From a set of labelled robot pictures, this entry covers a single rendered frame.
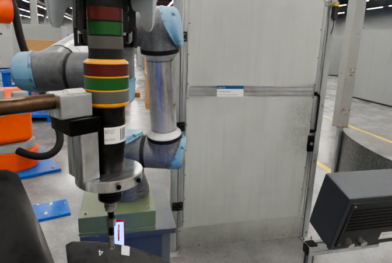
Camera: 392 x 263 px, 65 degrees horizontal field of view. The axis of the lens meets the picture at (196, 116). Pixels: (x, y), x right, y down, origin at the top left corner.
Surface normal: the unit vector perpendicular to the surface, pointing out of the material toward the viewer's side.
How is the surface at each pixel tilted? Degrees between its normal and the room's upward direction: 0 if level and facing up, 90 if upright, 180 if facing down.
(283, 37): 90
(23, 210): 36
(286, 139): 90
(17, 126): 90
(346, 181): 15
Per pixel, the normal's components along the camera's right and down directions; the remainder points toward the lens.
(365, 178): 0.09, -0.88
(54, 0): 0.99, 0.12
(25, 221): 0.57, -0.71
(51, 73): -0.09, 0.22
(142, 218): 0.22, 0.22
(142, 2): -0.85, 0.15
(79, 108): 0.74, 0.18
